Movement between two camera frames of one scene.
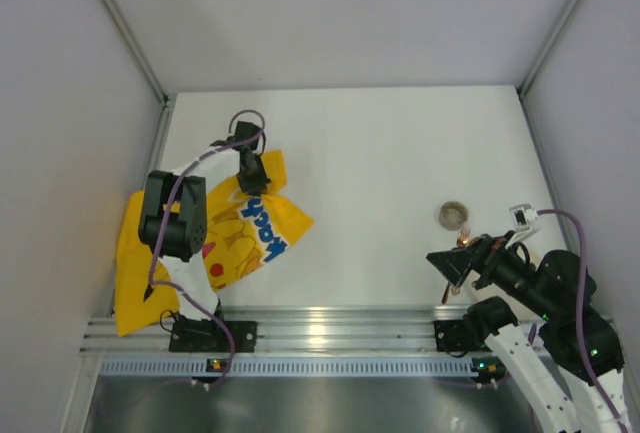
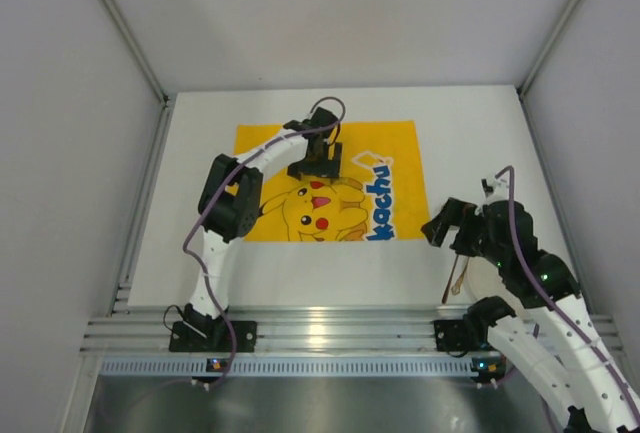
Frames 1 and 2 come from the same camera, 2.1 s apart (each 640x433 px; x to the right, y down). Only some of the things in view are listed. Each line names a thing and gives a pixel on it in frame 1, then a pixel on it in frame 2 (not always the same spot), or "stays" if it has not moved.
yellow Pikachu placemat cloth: (243, 230) to (377, 198)
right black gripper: (477, 257) to (445, 225)
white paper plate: (491, 290) stays
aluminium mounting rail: (293, 329) stays
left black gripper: (253, 183) to (314, 169)
